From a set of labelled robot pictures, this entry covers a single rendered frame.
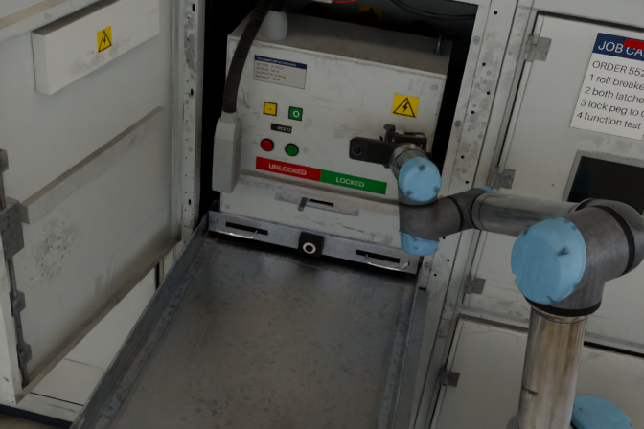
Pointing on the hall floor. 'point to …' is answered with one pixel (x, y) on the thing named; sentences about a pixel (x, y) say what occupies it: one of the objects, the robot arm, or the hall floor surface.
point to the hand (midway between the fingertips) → (381, 136)
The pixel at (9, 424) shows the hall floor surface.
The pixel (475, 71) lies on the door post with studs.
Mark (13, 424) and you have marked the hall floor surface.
